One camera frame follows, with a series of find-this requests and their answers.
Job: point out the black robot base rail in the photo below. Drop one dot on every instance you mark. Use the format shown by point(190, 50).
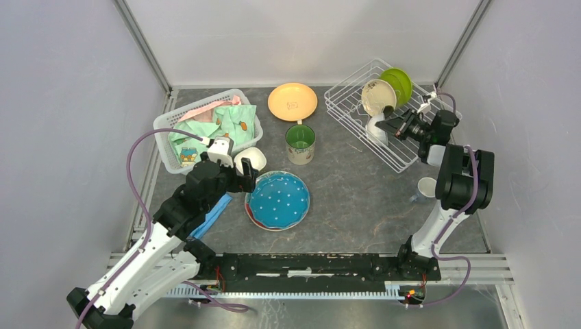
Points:
point(311, 273)

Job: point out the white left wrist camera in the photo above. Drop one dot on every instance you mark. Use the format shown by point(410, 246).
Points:
point(219, 151)

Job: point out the small white blue cup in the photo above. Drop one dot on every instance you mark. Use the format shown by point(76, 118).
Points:
point(425, 191)

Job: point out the pink cloth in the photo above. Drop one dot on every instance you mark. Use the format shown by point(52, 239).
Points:
point(204, 113)

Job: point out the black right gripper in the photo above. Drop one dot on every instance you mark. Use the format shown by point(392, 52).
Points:
point(395, 125)

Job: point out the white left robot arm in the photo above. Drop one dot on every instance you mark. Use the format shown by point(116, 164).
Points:
point(164, 256)

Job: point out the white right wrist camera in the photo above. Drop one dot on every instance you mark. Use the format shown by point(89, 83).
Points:
point(426, 102)

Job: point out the cream floral plate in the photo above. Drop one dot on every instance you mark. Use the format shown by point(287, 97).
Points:
point(378, 97)

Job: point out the green printed cloth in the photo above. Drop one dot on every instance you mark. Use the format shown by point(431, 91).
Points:
point(235, 122)

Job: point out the aluminium corner post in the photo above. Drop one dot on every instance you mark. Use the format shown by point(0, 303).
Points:
point(138, 36)
point(473, 23)

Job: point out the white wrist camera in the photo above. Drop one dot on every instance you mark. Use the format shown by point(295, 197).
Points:
point(426, 102)
point(219, 151)

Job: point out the white plastic basket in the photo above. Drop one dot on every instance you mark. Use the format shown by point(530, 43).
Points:
point(169, 119)

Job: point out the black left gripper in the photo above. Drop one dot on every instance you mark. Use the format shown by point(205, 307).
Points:
point(241, 183)

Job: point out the aluminium corner post right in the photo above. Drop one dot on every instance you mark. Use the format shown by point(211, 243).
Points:
point(473, 23)

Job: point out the white wire dish rack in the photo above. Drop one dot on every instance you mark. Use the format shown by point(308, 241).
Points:
point(344, 103)

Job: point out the blue dotted plate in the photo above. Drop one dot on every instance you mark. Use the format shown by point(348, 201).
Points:
point(278, 200)

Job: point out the green interior mug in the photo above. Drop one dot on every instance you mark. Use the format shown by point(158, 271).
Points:
point(300, 143)

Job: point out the aluminium corner post left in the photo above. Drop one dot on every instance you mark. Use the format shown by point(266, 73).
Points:
point(138, 36)

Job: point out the blue printed cloth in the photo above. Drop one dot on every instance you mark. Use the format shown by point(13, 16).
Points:
point(211, 217)

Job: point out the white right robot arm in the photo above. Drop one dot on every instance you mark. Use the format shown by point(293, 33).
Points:
point(464, 183)

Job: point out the white round bowl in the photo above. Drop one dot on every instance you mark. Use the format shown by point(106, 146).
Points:
point(376, 134)

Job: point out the lime green plate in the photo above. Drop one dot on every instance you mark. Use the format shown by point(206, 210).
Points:
point(405, 81)

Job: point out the orange plate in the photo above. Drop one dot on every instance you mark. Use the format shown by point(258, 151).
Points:
point(292, 102)

